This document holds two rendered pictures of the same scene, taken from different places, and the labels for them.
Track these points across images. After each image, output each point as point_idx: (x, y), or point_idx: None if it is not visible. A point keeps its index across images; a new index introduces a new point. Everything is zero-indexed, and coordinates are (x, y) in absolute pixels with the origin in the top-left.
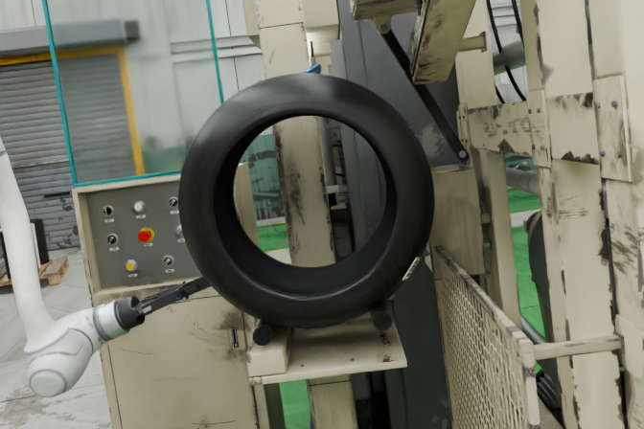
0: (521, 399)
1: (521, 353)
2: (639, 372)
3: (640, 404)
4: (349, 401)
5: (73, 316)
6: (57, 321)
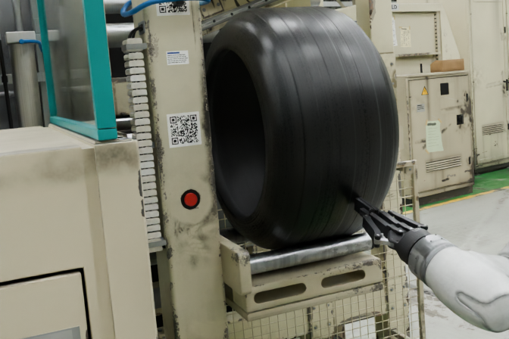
0: (404, 194)
1: (416, 165)
2: (396, 170)
3: (392, 185)
4: None
5: (479, 253)
6: (492, 269)
